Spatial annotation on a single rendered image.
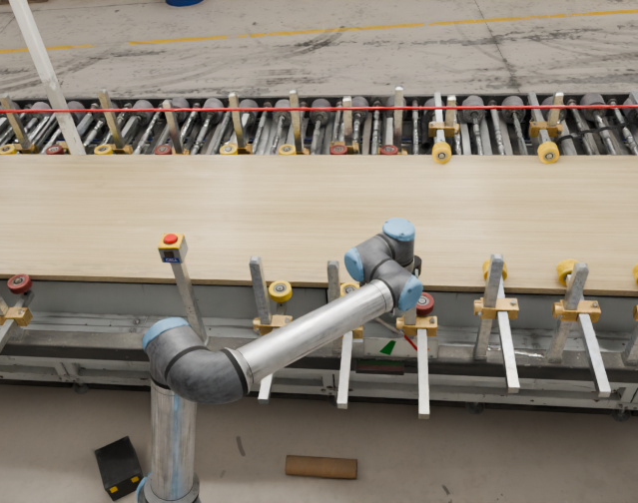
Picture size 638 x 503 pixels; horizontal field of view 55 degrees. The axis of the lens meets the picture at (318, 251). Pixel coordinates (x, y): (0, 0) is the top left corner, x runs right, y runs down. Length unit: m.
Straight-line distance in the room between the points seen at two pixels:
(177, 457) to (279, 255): 0.94
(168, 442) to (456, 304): 1.21
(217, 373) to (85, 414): 1.92
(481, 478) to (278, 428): 0.91
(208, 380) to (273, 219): 1.25
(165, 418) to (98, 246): 1.17
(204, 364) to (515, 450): 1.83
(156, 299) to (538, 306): 1.47
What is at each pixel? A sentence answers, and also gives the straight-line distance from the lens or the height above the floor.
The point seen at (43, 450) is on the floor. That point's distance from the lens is 3.19.
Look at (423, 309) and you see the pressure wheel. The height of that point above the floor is 0.90.
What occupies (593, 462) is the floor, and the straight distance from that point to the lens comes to 2.95.
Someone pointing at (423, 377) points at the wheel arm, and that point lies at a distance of 1.98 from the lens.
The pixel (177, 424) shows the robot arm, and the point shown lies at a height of 1.19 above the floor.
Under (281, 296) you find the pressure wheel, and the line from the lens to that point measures 2.16.
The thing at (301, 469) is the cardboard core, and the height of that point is 0.07.
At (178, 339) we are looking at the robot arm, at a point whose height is 1.43.
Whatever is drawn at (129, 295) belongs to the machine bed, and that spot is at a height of 0.73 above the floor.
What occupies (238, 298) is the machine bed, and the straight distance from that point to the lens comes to 2.42.
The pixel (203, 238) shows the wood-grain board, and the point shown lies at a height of 0.90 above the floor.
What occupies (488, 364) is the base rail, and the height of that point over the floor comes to 0.70.
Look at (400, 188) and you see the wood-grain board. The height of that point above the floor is 0.90.
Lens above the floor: 2.47
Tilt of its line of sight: 43 degrees down
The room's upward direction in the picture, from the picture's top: 5 degrees counter-clockwise
